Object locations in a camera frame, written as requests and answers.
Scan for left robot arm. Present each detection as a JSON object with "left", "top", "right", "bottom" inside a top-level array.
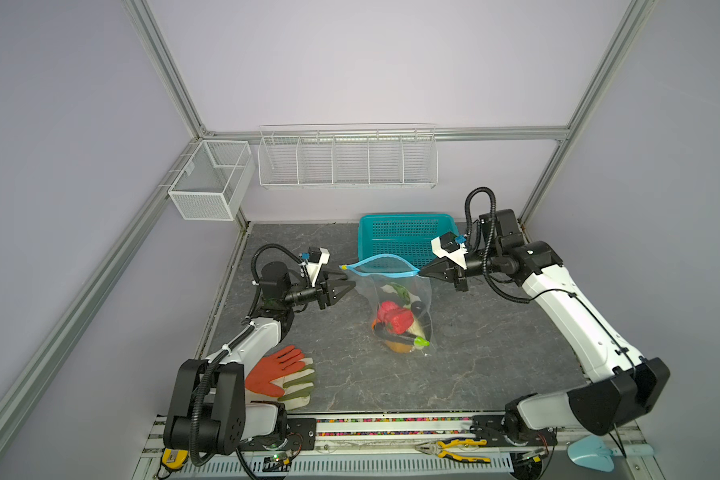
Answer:
[{"left": 163, "top": 243, "right": 354, "bottom": 467}]

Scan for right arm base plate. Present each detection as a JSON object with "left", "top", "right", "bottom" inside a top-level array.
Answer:
[{"left": 469, "top": 412, "right": 558, "bottom": 447}]

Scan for white wire shelf basket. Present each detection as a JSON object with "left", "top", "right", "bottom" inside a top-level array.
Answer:
[{"left": 258, "top": 123, "right": 439, "bottom": 188}]

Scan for clear zip top bag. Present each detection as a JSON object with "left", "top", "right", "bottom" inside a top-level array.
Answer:
[{"left": 341, "top": 254, "right": 435, "bottom": 356}]

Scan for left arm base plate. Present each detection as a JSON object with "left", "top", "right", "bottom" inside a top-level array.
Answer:
[{"left": 240, "top": 417, "right": 317, "bottom": 452}]

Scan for small red pepper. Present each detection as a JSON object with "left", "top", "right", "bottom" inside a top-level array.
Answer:
[{"left": 385, "top": 308, "right": 415, "bottom": 335}]

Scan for light blue scoop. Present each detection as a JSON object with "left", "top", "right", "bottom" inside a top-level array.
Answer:
[{"left": 567, "top": 436, "right": 654, "bottom": 473}]

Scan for red white work glove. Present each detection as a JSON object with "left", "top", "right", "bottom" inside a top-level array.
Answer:
[{"left": 245, "top": 345, "right": 316, "bottom": 411}]

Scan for green vegetable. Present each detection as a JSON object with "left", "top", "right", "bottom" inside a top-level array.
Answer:
[{"left": 382, "top": 282, "right": 412, "bottom": 305}]

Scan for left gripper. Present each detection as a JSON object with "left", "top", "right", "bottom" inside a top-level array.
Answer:
[{"left": 282, "top": 269, "right": 354, "bottom": 311}]

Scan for teal plastic basket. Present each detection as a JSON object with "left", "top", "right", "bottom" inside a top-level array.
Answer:
[{"left": 357, "top": 213, "right": 458, "bottom": 267}]

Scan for white radish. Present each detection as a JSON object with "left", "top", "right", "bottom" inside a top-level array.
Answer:
[{"left": 408, "top": 312, "right": 432, "bottom": 340}]

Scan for yellow handled pliers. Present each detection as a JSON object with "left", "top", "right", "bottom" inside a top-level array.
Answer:
[{"left": 415, "top": 438, "right": 492, "bottom": 464}]

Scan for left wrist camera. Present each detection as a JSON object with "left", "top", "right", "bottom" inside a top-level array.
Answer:
[{"left": 301, "top": 247, "right": 330, "bottom": 287}]

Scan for yellow tape measure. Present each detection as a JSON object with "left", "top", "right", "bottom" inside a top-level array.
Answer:
[{"left": 160, "top": 448, "right": 189, "bottom": 473}]

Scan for white mesh box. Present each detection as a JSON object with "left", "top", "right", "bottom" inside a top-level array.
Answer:
[{"left": 168, "top": 140, "right": 255, "bottom": 221}]

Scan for yellow orange mango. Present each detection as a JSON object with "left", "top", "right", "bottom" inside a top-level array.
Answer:
[{"left": 384, "top": 340, "right": 416, "bottom": 354}]

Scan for pink red round fruit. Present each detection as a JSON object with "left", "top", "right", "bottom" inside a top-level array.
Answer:
[{"left": 376, "top": 301, "right": 400, "bottom": 323}]

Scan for white slotted cable duct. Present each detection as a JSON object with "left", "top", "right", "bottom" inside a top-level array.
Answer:
[{"left": 176, "top": 452, "right": 514, "bottom": 478}]

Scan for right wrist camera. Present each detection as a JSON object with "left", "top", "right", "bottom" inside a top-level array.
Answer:
[{"left": 431, "top": 232, "right": 468, "bottom": 269}]

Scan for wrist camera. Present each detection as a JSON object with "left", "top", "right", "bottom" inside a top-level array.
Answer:
[
  {"left": 431, "top": 232, "right": 468, "bottom": 269},
  {"left": 301, "top": 247, "right": 330, "bottom": 287}
]

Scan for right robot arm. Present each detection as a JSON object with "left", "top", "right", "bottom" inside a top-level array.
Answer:
[{"left": 420, "top": 186, "right": 671, "bottom": 444}]

